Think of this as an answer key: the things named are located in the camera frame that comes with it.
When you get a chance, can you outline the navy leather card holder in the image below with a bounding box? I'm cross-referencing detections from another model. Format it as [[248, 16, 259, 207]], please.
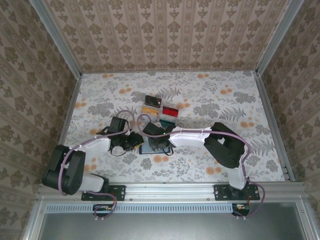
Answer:
[[138, 142, 175, 156]]

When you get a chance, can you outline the red credit card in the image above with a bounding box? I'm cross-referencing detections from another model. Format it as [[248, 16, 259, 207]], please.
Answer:
[[161, 106, 180, 118]]

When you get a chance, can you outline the silver credit card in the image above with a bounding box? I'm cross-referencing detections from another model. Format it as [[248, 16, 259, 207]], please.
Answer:
[[141, 115, 157, 126]]

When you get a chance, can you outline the green credit card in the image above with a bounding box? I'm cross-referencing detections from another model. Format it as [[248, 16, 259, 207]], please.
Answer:
[[159, 118, 176, 128]]

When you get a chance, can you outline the orange credit card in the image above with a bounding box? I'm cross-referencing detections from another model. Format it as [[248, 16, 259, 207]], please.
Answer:
[[141, 106, 161, 117]]

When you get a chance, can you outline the black credit card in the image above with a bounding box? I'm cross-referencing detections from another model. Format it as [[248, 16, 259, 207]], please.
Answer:
[[144, 94, 163, 108]]

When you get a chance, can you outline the floral patterned table cover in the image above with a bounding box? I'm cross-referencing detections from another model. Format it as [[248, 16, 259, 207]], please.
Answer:
[[51, 70, 292, 183]]

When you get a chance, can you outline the grey metal panel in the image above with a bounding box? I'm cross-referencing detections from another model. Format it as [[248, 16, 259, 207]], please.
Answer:
[[23, 201, 318, 240]]

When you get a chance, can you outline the black left camera cable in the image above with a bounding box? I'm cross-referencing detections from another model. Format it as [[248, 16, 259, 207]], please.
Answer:
[[109, 146, 129, 157]]

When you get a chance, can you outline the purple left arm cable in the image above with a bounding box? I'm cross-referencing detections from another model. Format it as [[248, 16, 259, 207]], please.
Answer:
[[57, 109, 141, 221]]

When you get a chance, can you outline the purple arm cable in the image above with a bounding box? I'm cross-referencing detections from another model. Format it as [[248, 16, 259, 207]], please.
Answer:
[[136, 113, 266, 220], [57, 109, 141, 221]]

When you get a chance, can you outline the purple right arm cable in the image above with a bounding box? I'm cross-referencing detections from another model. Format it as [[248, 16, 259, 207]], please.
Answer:
[[136, 113, 266, 220]]

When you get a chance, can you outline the long aluminium base rail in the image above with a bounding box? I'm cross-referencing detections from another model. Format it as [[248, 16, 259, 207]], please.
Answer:
[[37, 181, 307, 202]]

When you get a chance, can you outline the aluminium side rail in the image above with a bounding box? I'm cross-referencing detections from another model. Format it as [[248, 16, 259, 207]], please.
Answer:
[[47, 73, 83, 183], [253, 71, 298, 183]]

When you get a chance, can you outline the grey slotted cable duct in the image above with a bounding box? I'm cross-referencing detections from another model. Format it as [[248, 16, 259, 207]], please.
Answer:
[[46, 202, 235, 214]]

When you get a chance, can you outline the black connector with wires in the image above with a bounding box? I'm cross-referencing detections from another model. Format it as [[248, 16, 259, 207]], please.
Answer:
[[92, 203, 113, 217], [231, 202, 251, 217]]

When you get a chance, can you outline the aluminium frame post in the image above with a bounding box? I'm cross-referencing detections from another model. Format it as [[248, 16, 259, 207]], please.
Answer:
[[29, 0, 83, 78], [254, 0, 306, 77]]

